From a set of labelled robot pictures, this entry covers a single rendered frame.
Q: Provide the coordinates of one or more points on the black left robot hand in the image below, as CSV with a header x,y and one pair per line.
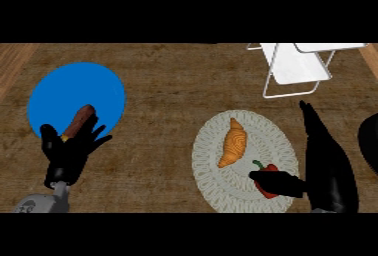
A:
x,y
67,156

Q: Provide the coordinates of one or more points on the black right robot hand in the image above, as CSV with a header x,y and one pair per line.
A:
x,y
327,166

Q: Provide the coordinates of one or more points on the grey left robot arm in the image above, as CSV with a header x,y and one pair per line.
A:
x,y
45,201

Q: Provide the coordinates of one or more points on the pale woven oval placemat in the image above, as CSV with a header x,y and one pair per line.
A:
x,y
246,160

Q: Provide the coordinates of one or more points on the golden brown croissant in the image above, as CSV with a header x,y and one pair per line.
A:
x,y
234,143

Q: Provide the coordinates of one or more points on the brown chocolate bar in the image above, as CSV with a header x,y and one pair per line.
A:
x,y
79,121

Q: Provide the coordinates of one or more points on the black rounded object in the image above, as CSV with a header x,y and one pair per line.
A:
x,y
370,143

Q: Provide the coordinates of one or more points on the red bell pepper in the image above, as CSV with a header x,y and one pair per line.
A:
x,y
267,180

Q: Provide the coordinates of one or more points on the blue round plate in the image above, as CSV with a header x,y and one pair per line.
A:
x,y
75,96

